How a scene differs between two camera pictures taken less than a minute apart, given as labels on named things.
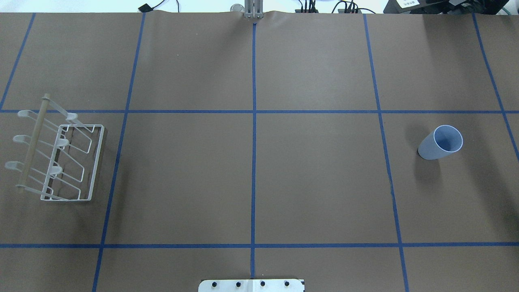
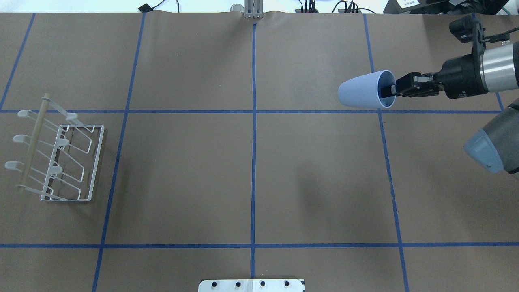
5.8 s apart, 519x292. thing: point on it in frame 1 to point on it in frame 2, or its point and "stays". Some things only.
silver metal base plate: [252, 285] stays
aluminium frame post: [254, 9] stays
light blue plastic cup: [444, 140] to [365, 91]
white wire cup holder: [62, 155] stays
